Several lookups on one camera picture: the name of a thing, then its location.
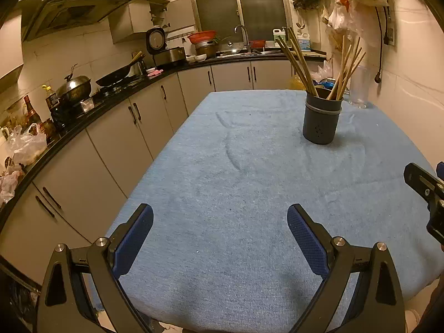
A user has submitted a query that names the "blue label bottle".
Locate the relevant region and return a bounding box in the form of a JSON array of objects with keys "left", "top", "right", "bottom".
[{"left": 297, "top": 32, "right": 312, "bottom": 51}]

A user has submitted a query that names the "frosted glass mug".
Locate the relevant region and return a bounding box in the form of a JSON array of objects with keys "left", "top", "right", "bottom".
[{"left": 349, "top": 66, "right": 370, "bottom": 108}]

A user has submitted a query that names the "black wok with handle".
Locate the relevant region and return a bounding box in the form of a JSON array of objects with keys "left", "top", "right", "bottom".
[{"left": 95, "top": 51, "right": 145, "bottom": 87}]

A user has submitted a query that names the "steel pot with lid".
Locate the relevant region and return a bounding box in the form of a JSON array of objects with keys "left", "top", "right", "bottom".
[{"left": 56, "top": 64, "right": 92, "bottom": 104}]

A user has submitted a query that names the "blue table cloth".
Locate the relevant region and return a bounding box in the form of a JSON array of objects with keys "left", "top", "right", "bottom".
[{"left": 115, "top": 90, "right": 443, "bottom": 332}]

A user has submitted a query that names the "red basin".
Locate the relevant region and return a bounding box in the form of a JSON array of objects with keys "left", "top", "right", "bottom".
[{"left": 187, "top": 30, "right": 217, "bottom": 44}]

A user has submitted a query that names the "range hood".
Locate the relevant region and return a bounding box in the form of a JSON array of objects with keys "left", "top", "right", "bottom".
[{"left": 16, "top": 0, "right": 135, "bottom": 42}]

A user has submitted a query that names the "white detergent bottle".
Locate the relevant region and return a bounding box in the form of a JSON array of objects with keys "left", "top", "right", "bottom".
[{"left": 273, "top": 29, "right": 287, "bottom": 47}]

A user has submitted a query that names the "black power cable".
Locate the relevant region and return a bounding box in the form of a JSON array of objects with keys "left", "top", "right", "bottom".
[{"left": 373, "top": 5, "right": 388, "bottom": 85}]

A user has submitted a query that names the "kitchen faucet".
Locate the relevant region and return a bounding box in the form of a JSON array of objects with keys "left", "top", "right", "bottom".
[{"left": 234, "top": 24, "right": 251, "bottom": 52}]

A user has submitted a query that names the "yellow plastic bag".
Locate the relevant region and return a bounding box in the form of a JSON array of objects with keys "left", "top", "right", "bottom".
[{"left": 289, "top": 75, "right": 307, "bottom": 91}]

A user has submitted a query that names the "wooden chopstick in holder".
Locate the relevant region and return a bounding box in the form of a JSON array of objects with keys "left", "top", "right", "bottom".
[
  {"left": 287, "top": 27, "right": 318, "bottom": 97},
  {"left": 336, "top": 52, "right": 367, "bottom": 101},
  {"left": 336, "top": 35, "right": 347, "bottom": 99},
  {"left": 279, "top": 42, "right": 299, "bottom": 75}
]

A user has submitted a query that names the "rice cooker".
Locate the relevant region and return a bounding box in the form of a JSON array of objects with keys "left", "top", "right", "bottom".
[{"left": 145, "top": 26, "right": 186, "bottom": 70}]

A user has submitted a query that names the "dark cylindrical utensil holder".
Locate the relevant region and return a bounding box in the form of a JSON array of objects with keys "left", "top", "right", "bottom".
[{"left": 302, "top": 87, "right": 342, "bottom": 145}]

